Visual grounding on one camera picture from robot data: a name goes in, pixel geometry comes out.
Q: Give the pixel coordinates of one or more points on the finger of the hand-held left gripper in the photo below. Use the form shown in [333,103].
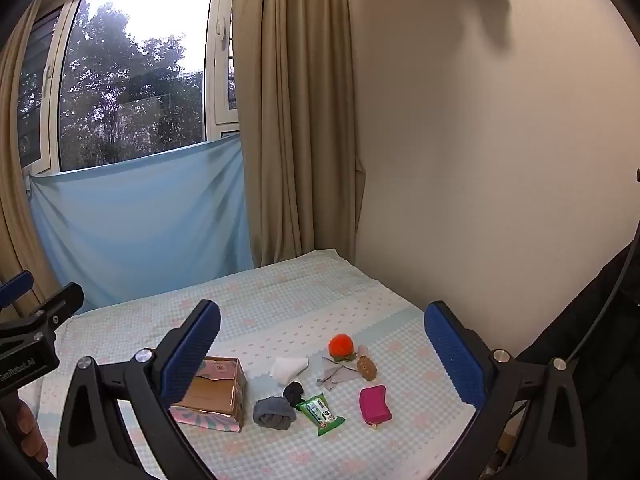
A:
[62,302]
[15,287]

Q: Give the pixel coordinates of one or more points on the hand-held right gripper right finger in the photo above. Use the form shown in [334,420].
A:
[452,355]

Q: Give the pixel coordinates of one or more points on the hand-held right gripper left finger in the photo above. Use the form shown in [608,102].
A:
[192,355]

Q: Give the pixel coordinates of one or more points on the cardboard box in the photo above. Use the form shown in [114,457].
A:
[215,390]

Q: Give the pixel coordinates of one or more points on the brown and white plush toy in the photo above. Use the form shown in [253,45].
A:
[367,367]

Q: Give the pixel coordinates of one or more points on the pink pouch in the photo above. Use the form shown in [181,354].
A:
[375,405]

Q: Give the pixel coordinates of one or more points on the grey sock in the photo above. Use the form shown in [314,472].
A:
[272,412]

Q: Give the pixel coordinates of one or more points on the black sock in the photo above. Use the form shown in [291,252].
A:
[294,392]

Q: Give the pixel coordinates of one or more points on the grey thin cloth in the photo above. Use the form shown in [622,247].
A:
[340,376]

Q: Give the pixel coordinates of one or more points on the green tissue packet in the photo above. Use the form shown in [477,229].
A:
[320,414]

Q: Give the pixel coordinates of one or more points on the person's left hand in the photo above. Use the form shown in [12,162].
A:
[27,435]

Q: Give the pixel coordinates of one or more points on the beige curtain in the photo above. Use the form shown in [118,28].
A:
[20,220]
[295,110]

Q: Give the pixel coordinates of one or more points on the white folded cloth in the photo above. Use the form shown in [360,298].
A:
[287,369]

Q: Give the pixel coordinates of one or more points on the light blue hanging cloth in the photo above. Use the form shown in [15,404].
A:
[140,225]

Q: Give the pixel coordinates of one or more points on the orange fuzzy plush fruit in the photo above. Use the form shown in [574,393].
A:
[341,347]

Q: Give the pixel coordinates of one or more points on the bed with patterned sheet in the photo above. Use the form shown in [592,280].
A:
[310,305]

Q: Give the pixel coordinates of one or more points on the white framed window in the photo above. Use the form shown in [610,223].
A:
[130,85]

